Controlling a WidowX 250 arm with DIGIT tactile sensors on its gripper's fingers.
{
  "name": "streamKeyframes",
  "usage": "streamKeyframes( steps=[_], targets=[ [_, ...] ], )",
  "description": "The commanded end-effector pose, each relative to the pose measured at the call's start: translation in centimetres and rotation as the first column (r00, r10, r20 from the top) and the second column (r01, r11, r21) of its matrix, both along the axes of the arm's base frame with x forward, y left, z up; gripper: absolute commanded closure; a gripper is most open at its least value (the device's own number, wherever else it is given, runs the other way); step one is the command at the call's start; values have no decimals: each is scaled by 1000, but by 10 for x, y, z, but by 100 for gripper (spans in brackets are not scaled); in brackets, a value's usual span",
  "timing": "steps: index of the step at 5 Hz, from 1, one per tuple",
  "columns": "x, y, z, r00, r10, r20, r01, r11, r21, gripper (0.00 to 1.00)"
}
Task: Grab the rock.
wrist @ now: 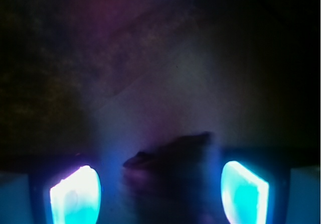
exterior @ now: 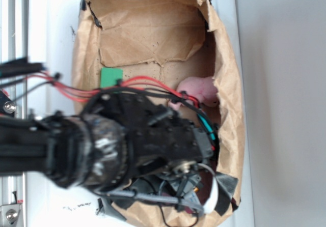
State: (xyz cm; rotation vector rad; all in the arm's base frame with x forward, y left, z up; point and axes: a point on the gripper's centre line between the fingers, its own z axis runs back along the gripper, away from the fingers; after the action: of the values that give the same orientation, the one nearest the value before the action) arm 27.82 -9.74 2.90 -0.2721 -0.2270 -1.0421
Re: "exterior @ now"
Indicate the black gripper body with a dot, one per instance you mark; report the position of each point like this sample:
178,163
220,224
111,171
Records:
209,148

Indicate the pink plush toy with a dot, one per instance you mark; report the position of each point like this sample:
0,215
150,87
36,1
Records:
200,88

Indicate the brown paper bag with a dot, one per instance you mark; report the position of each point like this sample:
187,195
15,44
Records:
168,40

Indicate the green flat card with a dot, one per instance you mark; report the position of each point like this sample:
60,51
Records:
110,78

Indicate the aluminium frame rail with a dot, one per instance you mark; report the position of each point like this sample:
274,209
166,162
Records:
14,45

